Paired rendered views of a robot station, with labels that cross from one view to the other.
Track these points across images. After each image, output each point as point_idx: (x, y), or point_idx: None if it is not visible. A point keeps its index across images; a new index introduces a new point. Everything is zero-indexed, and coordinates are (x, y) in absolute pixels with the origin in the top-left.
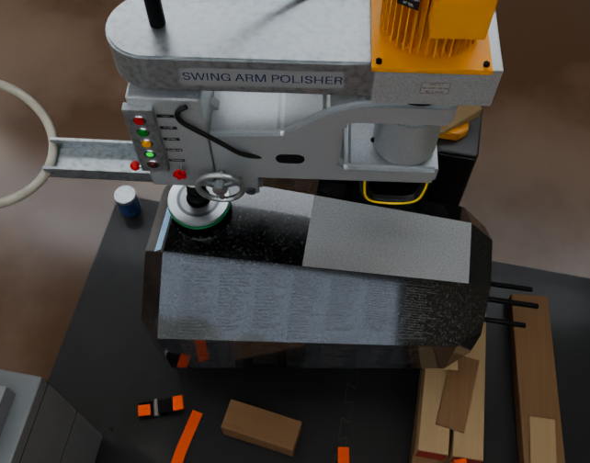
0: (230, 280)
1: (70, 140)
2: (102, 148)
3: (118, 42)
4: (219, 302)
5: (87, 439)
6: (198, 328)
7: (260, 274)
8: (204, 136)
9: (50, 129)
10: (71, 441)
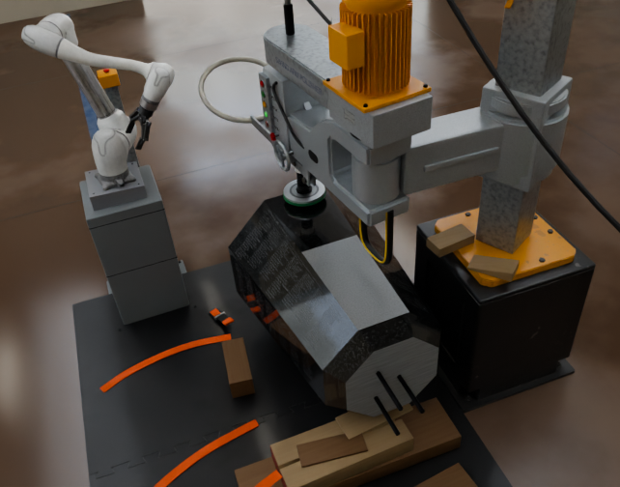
0: (272, 237)
1: None
2: None
3: (267, 31)
4: (260, 246)
5: (174, 287)
6: (243, 254)
7: (284, 243)
8: (280, 109)
9: None
10: (160, 268)
